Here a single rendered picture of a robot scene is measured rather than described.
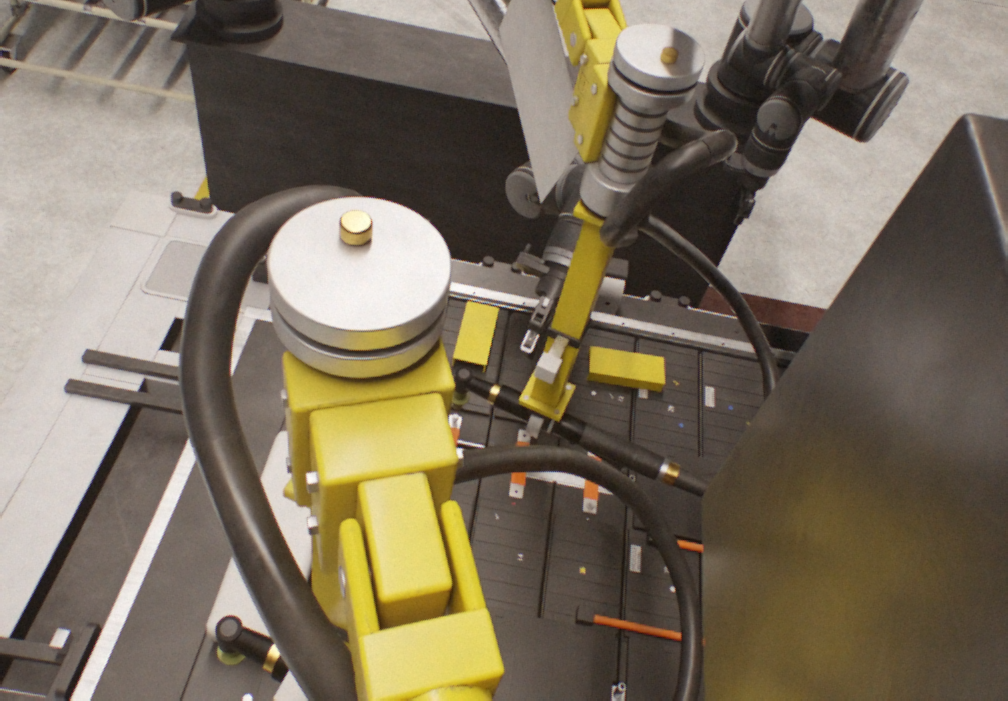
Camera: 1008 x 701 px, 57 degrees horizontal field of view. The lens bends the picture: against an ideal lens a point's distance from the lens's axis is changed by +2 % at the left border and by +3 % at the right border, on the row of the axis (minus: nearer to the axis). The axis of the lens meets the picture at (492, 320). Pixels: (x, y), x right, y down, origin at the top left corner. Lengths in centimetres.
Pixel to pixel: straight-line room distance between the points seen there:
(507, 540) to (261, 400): 56
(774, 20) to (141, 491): 180
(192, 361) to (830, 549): 46
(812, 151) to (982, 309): 429
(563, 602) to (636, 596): 13
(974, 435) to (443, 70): 263
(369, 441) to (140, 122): 355
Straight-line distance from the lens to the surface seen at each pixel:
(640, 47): 112
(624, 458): 165
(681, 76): 109
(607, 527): 175
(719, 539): 35
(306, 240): 54
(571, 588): 168
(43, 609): 196
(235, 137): 306
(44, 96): 421
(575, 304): 139
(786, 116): 234
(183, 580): 168
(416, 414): 54
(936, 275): 24
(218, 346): 63
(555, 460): 104
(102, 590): 195
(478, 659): 48
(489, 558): 168
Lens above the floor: 252
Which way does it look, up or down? 50 degrees down
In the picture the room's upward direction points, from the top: 12 degrees clockwise
